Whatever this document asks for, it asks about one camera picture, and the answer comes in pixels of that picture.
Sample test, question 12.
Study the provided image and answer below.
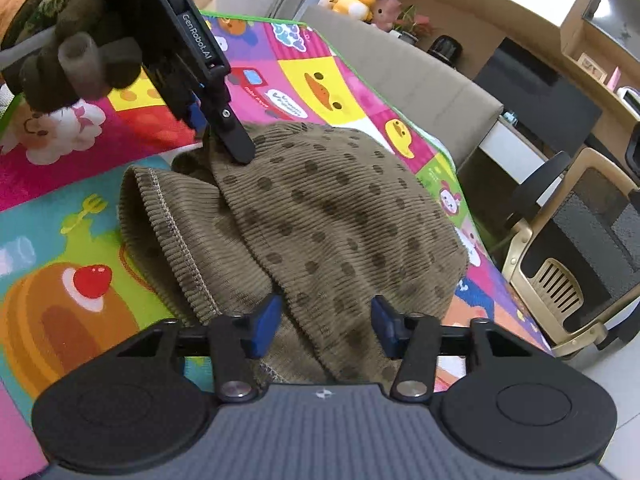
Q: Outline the brown polka dot dress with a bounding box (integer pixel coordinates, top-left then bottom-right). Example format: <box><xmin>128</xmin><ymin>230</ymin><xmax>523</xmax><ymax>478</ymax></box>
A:
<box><xmin>118</xmin><ymin>122</ymin><xmax>469</xmax><ymax>387</ymax></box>

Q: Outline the dark gloved left hand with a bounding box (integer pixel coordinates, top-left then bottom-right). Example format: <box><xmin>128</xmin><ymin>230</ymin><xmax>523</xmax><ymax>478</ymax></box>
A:
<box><xmin>1</xmin><ymin>0</ymin><xmax>142</xmax><ymax>113</ymax></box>

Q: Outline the beige mesh office chair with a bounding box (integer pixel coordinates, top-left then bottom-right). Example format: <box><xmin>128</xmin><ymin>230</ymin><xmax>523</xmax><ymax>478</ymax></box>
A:
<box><xmin>502</xmin><ymin>148</ymin><xmax>639</xmax><ymax>358</ymax></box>

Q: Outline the colourful cartoon play mat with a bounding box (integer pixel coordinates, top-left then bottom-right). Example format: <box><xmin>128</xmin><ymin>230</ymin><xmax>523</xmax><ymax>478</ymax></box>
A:
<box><xmin>1</xmin><ymin>13</ymin><xmax>544</xmax><ymax>479</ymax></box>

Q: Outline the yellow duck plush toy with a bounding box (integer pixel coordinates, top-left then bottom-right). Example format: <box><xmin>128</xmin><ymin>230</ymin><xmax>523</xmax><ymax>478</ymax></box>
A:
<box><xmin>329</xmin><ymin>0</ymin><xmax>376</xmax><ymax>23</ymax></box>

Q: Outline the pink plush toy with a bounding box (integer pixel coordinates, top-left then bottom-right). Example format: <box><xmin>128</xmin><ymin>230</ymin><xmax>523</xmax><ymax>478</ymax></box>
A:
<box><xmin>371</xmin><ymin>0</ymin><xmax>401</xmax><ymax>32</ymax></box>

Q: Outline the potted pink flower plant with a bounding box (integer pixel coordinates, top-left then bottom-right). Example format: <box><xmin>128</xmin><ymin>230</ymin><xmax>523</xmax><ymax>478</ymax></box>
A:
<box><xmin>394</xmin><ymin>4</ymin><xmax>434</xmax><ymax>46</ymax></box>

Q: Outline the white desk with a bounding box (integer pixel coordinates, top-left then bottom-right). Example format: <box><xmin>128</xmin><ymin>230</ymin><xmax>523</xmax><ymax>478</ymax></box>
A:
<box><xmin>480</xmin><ymin>116</ymin><xmax>548</xmax><ymax>183</ymax></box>

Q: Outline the black round kettle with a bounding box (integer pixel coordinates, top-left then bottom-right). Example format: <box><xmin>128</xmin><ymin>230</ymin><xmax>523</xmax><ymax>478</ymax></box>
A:
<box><xmin>427</xmin><ymin>35</ymin><xmax>463</xmax><ymax>67</ymax></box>

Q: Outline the black computer monitor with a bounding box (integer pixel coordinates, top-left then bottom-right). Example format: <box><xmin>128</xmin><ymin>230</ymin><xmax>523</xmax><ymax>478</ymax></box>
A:
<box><xmin>474</xmin><ymin>38</ymin><xmax>601</xmax><ymax>155</ymax></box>

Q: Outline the wooden wall shelf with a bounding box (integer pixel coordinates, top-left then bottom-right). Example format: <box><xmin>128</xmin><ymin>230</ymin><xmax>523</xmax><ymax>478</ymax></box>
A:
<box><xmin>561</xmin><ymin>0</ymin><xmax>639</xmax><ymax>126</ymax></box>

